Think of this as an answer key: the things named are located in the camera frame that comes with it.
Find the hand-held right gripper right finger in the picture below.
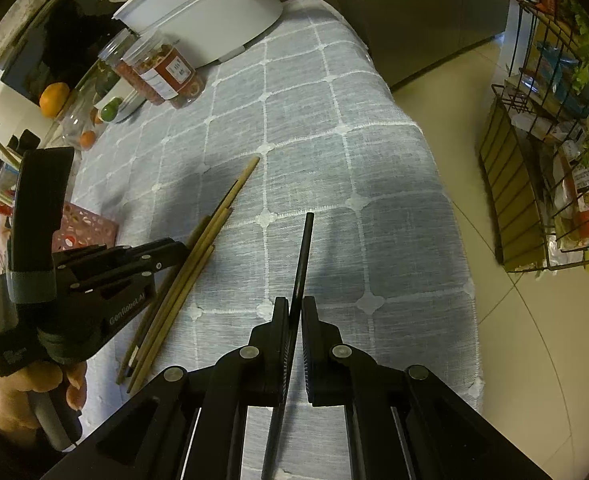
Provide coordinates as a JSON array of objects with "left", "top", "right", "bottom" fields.
[{"left": 299, "top": 296, "right": 553, "bottom": 480}]

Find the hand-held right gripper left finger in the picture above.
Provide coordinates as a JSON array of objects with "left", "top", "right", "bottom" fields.
[{"left": 39, "top": 296, "right": 292, "bottom": 480}]

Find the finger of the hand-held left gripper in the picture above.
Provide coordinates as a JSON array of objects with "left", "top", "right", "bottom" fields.
[
  {"left": 54, "top": 240, "right": 188, "bottom": 269},
  {"left": 72, "top": 259, "right": 188, "bottom": 290}
]

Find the pink perforated utensil holder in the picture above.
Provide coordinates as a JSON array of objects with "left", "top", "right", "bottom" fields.
[{"left": 52, "top": 201, "right": 120, "bottom": 254}]

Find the bunch of wooden chopsticks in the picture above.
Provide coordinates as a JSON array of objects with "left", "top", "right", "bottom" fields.
[{"left": 116, "top": 156, "right": 261, "bottom": 394}]

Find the black chopstick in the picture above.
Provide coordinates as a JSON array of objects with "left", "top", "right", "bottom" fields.
[{"left": 261, "top": 212, "right": 316, "bottom": 480}]

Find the person's left hand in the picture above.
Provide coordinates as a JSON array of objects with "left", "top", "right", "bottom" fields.
[{"left": 0, "top": 359, "right": 89, "bottom": 435}]

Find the clear glass jar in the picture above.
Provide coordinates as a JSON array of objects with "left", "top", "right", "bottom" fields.
[{"left": 56, "top": 60, "right": 108, "bottom": 151}]

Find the large orange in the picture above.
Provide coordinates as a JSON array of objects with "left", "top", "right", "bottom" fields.
[{"left": 39, "top": 82, "right": 70, "bottom": 119}]

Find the white ceramic dish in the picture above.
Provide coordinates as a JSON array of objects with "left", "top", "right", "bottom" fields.
[{"left": 93, "top": 80, "right": 148, "bottom": 125}]

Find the dark green squash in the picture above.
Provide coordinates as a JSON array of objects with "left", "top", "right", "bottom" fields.
[{"left": 96, "top": 62, "right": 121, "bottom": 97}]

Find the tall clear spice jar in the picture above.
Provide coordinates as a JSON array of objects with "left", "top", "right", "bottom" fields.
[{"left": 97, "top": 28, "right": 168, "bottom": 107}]

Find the black microwave oven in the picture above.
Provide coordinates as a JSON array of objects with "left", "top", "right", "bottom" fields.
[{"left": 0, "top": 0, "right": 126, "bottom": 107}]

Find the short red label jar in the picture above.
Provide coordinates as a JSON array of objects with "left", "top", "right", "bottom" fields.
[{"left": 121, "top": 29, "right": 206, "bottom": 110}]

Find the white electric cooking pot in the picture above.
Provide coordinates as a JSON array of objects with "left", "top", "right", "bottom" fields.
[{"left": 111, "top": 0, "right": 426, "bottom": 69}]

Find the grey refrigerator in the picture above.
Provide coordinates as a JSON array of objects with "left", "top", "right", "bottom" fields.
[{"left": 284, "top": 0, "right": 516, "bottom": 92}]

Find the black wire rack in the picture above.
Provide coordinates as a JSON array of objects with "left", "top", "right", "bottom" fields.
[{"left": 477, "top": 0, "right": 589, "bottom": 274}]

